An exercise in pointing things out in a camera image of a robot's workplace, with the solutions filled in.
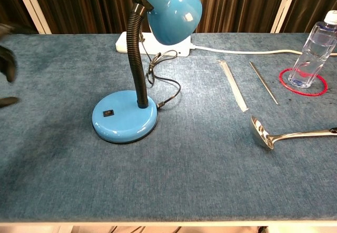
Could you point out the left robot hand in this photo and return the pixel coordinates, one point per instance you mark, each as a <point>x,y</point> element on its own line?
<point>9,64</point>

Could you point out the blue desk lamp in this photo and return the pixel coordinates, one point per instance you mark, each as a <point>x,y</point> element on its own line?
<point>126,111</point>

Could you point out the white power strip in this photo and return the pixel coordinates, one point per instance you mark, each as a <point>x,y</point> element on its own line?
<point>181,49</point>

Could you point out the blue table cloth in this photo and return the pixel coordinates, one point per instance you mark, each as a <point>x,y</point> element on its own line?
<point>184,180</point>

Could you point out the thin metal rod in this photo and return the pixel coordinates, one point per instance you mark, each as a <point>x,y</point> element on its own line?
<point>263,82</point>

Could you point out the steel ladle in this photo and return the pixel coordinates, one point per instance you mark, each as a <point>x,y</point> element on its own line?
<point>259,134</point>

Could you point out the clear water bottle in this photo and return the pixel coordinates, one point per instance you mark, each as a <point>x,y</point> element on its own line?
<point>313,48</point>

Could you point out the white partition post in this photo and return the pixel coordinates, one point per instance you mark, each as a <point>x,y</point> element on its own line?
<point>285,6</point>
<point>31,9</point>

